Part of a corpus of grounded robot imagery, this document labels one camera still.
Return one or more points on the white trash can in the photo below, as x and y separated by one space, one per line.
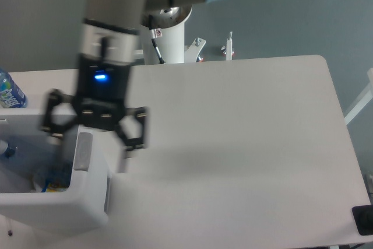
82 206

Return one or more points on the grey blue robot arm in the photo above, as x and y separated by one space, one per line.
110 30

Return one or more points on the white frame at right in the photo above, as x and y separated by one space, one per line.
360 101

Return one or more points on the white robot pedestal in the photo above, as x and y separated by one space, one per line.
162 38

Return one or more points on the blue labelled water bottle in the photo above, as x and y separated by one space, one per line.
11 95

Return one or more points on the black device at table edge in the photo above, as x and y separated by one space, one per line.
363 219

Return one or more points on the colourful snack wrapper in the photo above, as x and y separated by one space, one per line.
57 178

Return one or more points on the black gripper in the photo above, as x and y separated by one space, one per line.
99 102

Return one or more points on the crushed clear plastic bottle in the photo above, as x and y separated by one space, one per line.
7 150

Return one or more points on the white pedestal foot bracket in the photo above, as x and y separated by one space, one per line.
227 50

